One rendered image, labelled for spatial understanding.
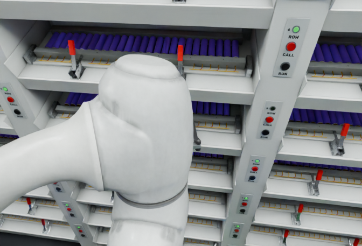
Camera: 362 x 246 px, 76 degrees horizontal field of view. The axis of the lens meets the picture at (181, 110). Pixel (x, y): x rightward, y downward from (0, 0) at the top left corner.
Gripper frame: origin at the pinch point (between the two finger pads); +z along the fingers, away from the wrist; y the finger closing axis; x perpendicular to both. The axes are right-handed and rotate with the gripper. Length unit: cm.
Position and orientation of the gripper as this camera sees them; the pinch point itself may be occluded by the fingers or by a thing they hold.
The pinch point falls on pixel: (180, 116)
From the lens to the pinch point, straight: 64.1
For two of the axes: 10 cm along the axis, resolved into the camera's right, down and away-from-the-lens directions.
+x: 0.2, -8.9, -4.5
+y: 9.9, 0.7, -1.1
